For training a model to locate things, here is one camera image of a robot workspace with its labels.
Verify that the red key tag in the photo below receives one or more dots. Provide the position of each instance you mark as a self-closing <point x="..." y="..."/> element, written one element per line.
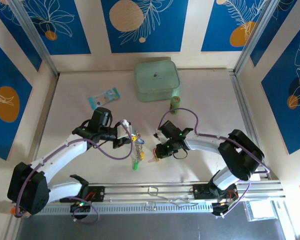
<point x="153" y="160"/>

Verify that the metal keyring with small rings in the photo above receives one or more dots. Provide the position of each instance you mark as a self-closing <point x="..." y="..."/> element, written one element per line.
<point x="138" y="152"/>

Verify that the green key tag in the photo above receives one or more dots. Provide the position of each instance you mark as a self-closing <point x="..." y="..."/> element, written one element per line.
<point x="135" y="166"/>

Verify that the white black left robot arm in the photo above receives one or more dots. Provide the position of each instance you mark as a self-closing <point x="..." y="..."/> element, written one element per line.
<point x="60" y="155"/>

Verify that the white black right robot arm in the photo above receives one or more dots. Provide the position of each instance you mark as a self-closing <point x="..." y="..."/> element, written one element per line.
<point x="242" y="155"/>

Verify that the blue snack packet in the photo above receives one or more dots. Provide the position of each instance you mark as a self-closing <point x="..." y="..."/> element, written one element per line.
<point x="103" y="98"/>

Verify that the green cylindrical bottle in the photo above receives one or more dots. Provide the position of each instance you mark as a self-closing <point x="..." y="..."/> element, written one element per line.
<point x="175" y="102"/>

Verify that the mint green zip case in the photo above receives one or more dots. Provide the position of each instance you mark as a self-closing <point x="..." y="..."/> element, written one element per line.
<point x="156" y="80"/>

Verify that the black controller board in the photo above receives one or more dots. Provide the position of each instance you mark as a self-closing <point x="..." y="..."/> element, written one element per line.
<point x="77" y="208"/>
<point x="218" y="208"/>

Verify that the clear plastic bag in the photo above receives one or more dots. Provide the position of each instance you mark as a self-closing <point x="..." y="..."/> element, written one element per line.
<point x="261" y="211"/>

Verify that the orange capped small bottle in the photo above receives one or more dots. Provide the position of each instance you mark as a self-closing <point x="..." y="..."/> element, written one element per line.
<point x="27" y="215"/>

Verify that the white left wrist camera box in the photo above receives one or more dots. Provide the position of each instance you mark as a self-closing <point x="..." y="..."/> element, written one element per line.
<point x="122" y="130"/>

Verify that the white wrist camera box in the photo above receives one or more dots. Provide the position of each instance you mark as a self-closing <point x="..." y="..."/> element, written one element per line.
<point x="122" y="130"/>
<point x="160" y="136"/>

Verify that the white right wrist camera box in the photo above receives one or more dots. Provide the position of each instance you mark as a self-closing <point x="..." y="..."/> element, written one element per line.
<point x="160" y="136"/>

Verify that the aluminium frame beam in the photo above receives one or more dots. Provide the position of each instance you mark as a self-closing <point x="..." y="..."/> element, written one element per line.
<point x="127" y="193"/>

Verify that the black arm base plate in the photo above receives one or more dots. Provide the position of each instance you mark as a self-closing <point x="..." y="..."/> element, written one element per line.
<point x="201" y="192"/>
<point x="101" y="195"/>

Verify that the aluminium side rail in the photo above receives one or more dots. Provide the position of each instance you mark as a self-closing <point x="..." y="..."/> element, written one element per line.
<point x="243" y="100"/>
<point x="49" y="100"/>

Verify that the blue floral wall panel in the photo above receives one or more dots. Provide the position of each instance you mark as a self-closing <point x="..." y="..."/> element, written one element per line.
<point x="285" y="25"/>
<point x="297" y="130"/>
<point x="215" y="25"/>
<point x="2" y="135"/>
<point x="17" y="32"/>
<point x="165" y="25"/>
<point x="65" y="30"/>

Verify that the aluminium frame post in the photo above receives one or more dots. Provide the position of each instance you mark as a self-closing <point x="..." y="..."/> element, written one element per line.
<point x="35" y="37"/>
<point x="254" y="37"/>

